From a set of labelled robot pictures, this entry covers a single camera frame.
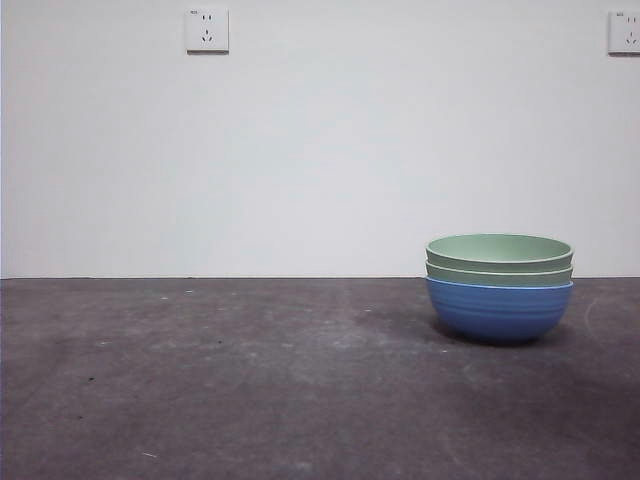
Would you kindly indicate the green ribbed bowl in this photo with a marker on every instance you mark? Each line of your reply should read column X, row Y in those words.
column 500, row 277
column 500, row 247

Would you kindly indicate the blue ribbed bowl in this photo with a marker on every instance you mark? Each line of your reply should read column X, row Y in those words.
column 500, row 312

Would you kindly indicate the white wall socket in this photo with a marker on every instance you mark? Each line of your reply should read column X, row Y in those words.
column 625, row 32
column 207, row 30

